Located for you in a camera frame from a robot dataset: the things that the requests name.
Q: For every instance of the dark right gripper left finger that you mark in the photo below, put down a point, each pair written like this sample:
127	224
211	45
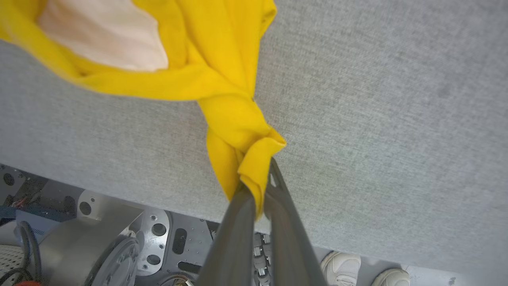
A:
234	246

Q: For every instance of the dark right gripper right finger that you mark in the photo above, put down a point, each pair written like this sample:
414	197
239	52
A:
289	246

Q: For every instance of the yellow t-shirt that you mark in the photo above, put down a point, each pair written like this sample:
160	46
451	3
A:
222	59

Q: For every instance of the silver metal robot base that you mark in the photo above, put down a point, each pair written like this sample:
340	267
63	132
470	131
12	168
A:
111	230

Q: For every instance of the white sneaker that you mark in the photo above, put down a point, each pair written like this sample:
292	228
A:
391	278
341	268

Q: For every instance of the grey fabric sofa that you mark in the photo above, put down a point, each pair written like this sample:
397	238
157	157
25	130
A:
397	119

